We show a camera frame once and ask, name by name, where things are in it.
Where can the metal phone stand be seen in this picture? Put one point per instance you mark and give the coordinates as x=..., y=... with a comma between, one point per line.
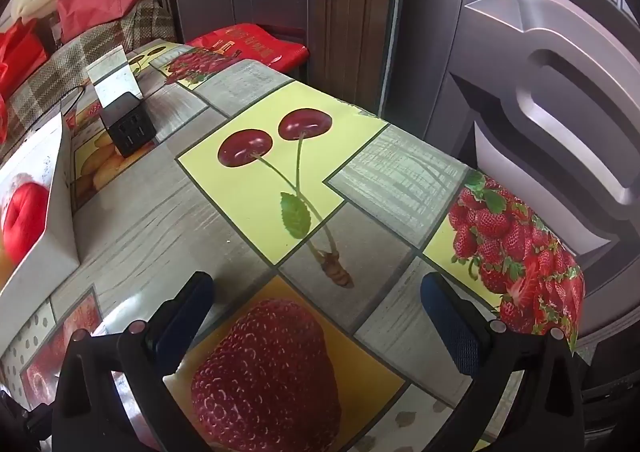
x=112, y=76

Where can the plaid blanket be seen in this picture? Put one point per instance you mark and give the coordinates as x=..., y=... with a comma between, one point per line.
x=100, y=39

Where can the white cardboard box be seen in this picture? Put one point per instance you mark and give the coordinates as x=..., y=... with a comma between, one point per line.
x=60, y=217

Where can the fruit printed tablecloth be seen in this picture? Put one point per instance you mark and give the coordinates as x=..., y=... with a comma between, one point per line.
x=250, y=212

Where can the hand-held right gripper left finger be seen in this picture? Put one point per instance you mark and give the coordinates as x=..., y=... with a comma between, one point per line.
x=190, y=304

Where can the shiny red tote bag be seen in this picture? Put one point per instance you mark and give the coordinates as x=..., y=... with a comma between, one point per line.
x=20, y=51

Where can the red printed plastic bag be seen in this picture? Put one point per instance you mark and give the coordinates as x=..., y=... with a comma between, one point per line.
x=250, y=41

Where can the red plush apple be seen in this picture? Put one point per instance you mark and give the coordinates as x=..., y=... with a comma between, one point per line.
x=25, y=217

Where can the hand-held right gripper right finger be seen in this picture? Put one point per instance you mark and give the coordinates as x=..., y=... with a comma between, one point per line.
x=450, y=327

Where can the black charger block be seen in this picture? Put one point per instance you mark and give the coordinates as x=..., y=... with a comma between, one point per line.
x=125, y=124

